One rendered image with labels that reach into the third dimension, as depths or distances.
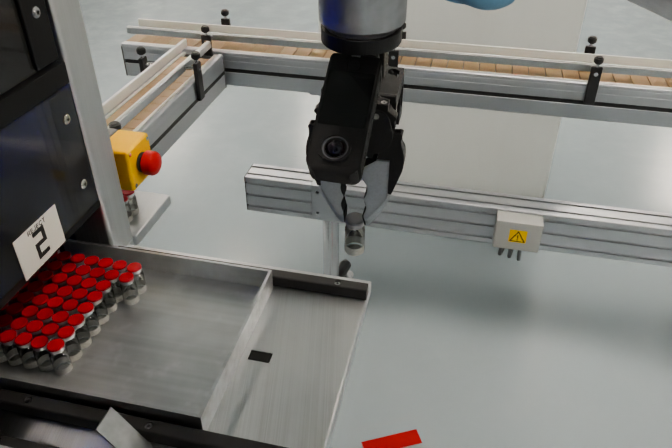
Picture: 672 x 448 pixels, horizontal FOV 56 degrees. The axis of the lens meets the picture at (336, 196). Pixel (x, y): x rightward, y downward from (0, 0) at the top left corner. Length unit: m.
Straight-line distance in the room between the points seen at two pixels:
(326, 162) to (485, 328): 1.71
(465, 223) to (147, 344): 1.09
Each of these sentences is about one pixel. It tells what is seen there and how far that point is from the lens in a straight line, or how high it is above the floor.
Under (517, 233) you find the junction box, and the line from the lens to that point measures 1.72.
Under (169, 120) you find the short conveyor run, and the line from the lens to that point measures 1.39.
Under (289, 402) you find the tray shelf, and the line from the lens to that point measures 0.80.
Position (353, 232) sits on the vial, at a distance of 0.66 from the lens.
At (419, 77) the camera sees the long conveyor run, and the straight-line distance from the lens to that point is 1.55.
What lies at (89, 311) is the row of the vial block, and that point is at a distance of 0.90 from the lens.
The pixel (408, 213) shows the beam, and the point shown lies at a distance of 1.77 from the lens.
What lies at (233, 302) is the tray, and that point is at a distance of 0.93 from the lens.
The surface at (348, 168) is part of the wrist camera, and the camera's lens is 0.50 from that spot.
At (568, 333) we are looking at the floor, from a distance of 2.23.
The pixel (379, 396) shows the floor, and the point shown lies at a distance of 1.94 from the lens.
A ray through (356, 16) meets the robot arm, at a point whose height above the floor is 1.35.
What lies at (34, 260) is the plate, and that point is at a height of 1.01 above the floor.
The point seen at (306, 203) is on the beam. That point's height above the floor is 0.48.
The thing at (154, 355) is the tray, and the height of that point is 0.88.
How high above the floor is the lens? 1.51
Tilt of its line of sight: 34 degrees down
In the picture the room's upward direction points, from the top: straight up
